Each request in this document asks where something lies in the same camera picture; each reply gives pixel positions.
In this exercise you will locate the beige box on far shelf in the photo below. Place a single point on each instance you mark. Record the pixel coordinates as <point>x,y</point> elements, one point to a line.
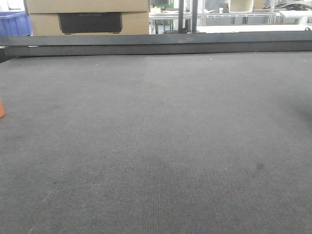
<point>245,6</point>

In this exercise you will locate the dark grey table mat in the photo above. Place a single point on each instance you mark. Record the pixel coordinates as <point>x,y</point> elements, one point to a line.
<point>178,144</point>

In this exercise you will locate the white metal background shelving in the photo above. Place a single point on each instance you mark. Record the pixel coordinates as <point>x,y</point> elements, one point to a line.
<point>271,17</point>

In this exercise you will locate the lower cardboard box black label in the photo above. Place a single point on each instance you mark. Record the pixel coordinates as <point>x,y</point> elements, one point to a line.
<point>109,23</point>

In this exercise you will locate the orange object at left edge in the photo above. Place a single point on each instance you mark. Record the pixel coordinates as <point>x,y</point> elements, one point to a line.
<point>2,110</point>

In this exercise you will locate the white background table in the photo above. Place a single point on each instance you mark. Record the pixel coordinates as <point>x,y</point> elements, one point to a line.
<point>253,28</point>

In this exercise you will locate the upper cardboard box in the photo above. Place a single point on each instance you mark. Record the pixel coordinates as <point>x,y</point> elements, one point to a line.
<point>81,6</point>

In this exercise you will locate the blue plastic crate background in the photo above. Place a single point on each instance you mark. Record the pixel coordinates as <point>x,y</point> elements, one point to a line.
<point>15,24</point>

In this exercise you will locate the black vertical post left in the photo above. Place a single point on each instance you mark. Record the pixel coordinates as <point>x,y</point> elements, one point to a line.
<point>181,10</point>

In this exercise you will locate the black vertical post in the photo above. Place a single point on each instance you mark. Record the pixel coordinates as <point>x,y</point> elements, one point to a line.
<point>194,15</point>
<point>181,10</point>

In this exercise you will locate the black vertical post right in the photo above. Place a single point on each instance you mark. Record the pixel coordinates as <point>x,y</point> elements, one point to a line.
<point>194,15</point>

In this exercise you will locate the black table edge rail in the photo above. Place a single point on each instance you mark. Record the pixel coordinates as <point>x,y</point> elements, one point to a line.
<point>167,44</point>

